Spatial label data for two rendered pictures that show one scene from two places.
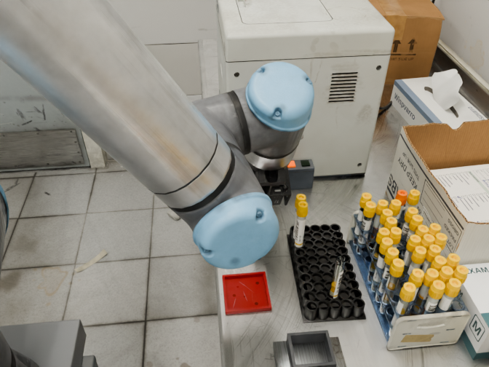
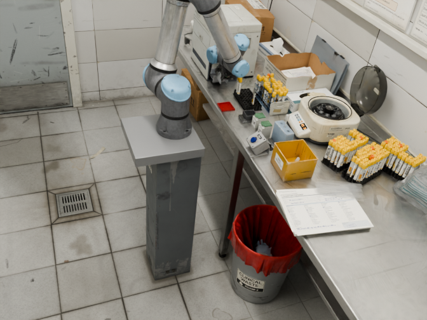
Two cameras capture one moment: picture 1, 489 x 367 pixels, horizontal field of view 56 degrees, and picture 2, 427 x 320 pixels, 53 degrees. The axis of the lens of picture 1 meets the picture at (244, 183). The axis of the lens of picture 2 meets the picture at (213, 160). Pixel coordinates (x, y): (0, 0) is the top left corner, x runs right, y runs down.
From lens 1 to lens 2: 1.48 m
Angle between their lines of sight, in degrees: 15
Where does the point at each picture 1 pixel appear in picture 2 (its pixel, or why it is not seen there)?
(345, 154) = not seen: hidden behind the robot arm
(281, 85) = (242, 39)
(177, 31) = (131, 21)
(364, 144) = (253, 63)
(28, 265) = (60, 157)
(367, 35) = (253, 25)
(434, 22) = (271, 20)
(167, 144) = (234, 47)
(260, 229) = (246, 66)
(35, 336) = not seen: hidden behind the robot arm
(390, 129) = (258, 61)
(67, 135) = (61, 86)
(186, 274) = not seen: hidden behind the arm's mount
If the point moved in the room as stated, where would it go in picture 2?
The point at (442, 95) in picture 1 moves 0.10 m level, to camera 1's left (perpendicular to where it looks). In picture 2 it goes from (276, 47) to (260, 47)
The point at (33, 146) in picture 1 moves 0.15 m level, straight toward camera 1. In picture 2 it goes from (39, 94) to (48, 102)
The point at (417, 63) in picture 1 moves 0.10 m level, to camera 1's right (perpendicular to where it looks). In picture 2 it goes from (265, 36) to (280, 36)
